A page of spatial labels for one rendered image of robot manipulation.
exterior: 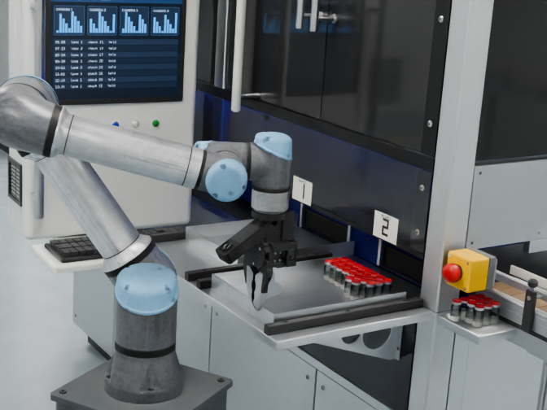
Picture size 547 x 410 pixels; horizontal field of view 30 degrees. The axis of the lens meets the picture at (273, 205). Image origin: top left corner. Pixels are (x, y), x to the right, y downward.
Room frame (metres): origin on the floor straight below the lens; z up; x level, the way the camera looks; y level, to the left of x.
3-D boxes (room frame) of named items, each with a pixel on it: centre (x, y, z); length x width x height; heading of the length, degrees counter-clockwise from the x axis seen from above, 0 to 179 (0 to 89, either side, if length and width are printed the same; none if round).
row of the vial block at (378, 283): (2.19, -0.20, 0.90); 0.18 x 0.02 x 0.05; 33
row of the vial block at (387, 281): (2.20, -0.22, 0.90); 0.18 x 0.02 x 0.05; 33
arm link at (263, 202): (1.97, 0.01, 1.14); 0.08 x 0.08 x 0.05
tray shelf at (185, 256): (2.28, -0.03, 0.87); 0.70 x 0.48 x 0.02; 33
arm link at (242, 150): (1.94, 0.11, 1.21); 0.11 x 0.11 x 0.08; 7
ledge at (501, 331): (2.04, -0.46, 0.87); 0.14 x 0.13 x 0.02; 123
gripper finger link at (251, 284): (1.98, 0.01, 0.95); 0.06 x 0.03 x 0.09; 123
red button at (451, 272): (2.01, -0.38, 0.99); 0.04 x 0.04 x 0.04; 33
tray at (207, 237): (2.46, 0.00, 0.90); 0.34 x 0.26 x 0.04; 123
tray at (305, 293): (2.11, -0.09, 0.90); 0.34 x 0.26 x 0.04; 123
